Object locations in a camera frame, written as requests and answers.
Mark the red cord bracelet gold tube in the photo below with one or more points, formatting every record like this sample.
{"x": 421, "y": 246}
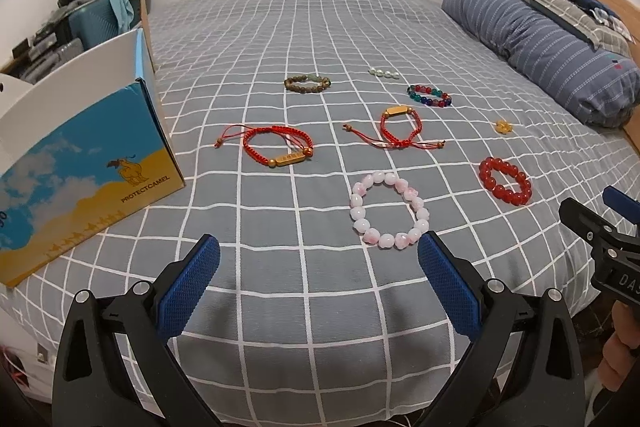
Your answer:
{"x": 399, "y": 127}

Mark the small yellow charm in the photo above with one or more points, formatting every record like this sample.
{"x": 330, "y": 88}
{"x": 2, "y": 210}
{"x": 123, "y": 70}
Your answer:
{"x": 503, "y": 127}

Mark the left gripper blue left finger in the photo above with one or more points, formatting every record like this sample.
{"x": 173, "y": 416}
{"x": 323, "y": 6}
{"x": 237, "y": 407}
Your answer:
{"x": 91, "y": 384}

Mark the blue yellow cardboard box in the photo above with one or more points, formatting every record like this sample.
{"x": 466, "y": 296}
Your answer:
{"x": 82, "y": 149}

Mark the grey plaid pillow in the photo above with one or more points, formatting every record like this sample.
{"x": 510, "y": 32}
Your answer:
{"x": 591, "y": 20}

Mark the light blue cloth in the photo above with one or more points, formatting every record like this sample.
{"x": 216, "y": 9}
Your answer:
{"x": 124, "y": 14}

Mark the teal suitcase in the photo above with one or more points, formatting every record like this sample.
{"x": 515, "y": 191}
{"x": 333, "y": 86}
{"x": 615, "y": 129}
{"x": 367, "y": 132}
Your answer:
{"x": 93, "y": 23}

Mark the grey suitcase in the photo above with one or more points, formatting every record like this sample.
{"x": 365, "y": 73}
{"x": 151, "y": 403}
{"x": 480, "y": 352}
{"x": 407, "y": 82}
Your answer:
{"x": 42, "y": 58}

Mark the white pearl strand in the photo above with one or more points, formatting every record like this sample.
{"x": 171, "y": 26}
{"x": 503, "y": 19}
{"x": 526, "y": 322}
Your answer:
{"x": 383, "y": 73}

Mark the blue striped bolster pillow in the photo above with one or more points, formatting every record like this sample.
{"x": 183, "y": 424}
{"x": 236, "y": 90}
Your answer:
{"x": 598, "y": 87}

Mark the grey white checked bedsheet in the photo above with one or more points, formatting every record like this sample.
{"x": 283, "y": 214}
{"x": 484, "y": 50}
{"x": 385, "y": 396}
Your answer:
{"x": 303, "y": 324}

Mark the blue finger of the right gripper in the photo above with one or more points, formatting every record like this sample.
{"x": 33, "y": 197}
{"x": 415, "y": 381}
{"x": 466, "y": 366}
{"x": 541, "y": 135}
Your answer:
{"x": 621, "y": 203}
{"x": 585, "y": 223}

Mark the red cord bracelet gold bar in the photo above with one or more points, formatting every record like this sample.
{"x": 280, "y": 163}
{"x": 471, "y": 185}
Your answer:
{"x": 273, "y": 146}

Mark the person's right hand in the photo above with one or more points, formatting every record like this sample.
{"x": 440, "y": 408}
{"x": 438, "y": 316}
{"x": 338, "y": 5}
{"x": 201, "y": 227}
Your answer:
{"x": 617, "y": 359}

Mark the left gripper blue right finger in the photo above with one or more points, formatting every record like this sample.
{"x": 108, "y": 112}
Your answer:
{"x": 522, "y": 366}

